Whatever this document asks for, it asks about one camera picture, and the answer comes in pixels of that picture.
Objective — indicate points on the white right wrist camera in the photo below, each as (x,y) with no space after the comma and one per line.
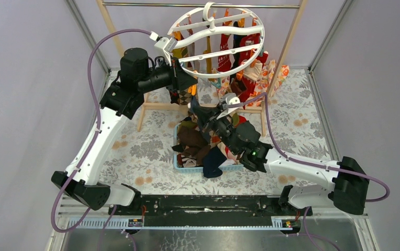
(228,104)

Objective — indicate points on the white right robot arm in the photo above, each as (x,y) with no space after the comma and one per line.
(342,184)

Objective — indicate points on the brown sock in basket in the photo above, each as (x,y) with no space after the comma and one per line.
(192,142)

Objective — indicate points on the white round clip hanger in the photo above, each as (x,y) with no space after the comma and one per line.
(218,39)

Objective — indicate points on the blue plastic sock basket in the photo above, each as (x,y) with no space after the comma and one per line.
(189,164)

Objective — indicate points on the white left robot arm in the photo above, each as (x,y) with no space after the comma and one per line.
(139,74)

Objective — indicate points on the floral grey table mat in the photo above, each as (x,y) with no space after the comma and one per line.
(144,159)

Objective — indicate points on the red hanging sock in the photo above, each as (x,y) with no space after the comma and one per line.
(249,75)

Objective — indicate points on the orange plastic clip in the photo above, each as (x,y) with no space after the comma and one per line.
(192,90)

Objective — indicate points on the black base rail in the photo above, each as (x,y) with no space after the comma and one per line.
(209,211)

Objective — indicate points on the black red yellow argyle sock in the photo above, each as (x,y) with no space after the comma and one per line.
(174,98)

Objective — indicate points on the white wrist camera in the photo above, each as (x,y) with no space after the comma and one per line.
(163,46)
(228,104)

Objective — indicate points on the navy blue sock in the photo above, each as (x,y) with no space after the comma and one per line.
(212,162)

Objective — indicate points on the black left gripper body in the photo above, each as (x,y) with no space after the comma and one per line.
(178,77)

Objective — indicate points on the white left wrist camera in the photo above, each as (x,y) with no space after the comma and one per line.
(163,46)

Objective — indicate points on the dark navy sock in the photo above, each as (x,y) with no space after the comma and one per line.
(203,114)

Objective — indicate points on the beige brown argyle sock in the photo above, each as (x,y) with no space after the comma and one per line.
(184,97)

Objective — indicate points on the floral orange cloth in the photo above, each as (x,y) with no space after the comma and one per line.
(255,87)

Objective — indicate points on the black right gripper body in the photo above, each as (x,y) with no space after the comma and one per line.
(224,128)

